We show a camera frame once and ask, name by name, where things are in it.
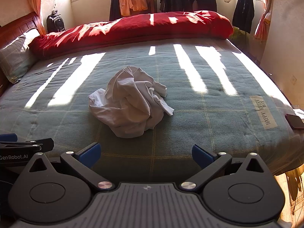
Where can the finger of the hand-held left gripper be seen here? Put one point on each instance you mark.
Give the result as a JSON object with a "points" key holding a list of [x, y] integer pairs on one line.
{"points": [[8, 138], [45, 144]]}

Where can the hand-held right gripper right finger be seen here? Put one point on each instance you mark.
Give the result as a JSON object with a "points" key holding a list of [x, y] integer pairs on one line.
{"points": [[201, 157]]}

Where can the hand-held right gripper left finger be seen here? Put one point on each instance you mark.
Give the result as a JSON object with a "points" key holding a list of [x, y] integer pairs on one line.
{"points": [[91, 154]]}

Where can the white printed t-shirt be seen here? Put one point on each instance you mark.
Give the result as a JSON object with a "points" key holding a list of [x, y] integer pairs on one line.
{"points": [[130, 99]]}

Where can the green plaid pillow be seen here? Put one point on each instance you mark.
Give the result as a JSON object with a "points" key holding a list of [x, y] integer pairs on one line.
{"points": [[16, 52]]}

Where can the wooden headboard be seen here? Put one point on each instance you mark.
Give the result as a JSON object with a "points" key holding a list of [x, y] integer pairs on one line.
{"points": [[16, 25]]}

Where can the black backpack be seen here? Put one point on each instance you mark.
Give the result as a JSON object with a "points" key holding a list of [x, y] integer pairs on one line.
{"points": [[55, 22]]}

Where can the red duvet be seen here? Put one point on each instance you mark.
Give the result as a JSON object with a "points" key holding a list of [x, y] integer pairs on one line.
{"points": [[133, 32]]}

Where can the orange cloth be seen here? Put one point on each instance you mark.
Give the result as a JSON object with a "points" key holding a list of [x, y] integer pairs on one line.
{"points": [[131, 3]]}

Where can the wall socket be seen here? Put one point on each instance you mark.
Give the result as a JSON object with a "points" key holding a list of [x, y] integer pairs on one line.
{"points": [[294, 79]]}

